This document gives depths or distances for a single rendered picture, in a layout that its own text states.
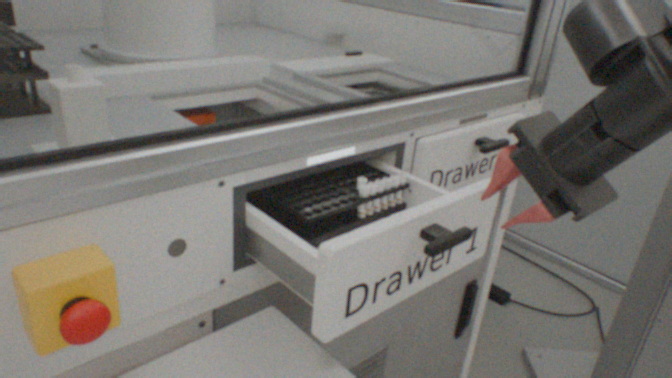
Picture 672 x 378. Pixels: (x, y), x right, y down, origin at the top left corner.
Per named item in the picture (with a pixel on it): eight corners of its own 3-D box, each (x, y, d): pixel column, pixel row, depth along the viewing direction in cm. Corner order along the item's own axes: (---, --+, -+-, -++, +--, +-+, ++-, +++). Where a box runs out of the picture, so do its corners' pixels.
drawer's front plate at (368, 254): (484, 255, 70) (502, 181, 65) (321, 346, 52) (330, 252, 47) (473, 249, 71) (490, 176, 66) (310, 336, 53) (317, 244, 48)
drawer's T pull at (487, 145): (509, 146, 87) (511, 139, 86) (484, 155, 82) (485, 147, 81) (490, 140, 89) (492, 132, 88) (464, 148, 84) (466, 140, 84)
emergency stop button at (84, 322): (116, 337, 46) (112, 300, 44) (67, 357, 43) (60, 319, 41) (103, 319, 48) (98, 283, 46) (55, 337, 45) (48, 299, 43)
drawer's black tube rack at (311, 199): (403, 225, 72) (410, 183, 69) (304, 266, 61) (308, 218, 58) (302, 170, 86) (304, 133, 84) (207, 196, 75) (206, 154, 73)
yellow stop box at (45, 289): (126, 330, 49) (118, 265, 46) (40, 365, 44) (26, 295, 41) (104, 302, 52) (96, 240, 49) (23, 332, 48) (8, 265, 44)
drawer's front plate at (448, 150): (512, 170, 99) (527, 114, 94) (414, 209, 81) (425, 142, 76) (504, 167, 100) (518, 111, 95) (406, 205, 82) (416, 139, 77)
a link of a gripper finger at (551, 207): (495, 180, 58) (560, 128, 51) (534, 235, 56) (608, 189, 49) (457, 195, 53) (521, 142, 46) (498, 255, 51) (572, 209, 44)
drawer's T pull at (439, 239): (472, 239, 58) (475, 228, 57) (430, 260, 53) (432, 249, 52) (446, 225, 60) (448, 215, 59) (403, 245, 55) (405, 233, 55)
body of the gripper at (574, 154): (537, 121, 52) (599, 69, 46) (603, 206, 49) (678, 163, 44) (500, 133, 48) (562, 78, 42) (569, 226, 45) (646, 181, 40)
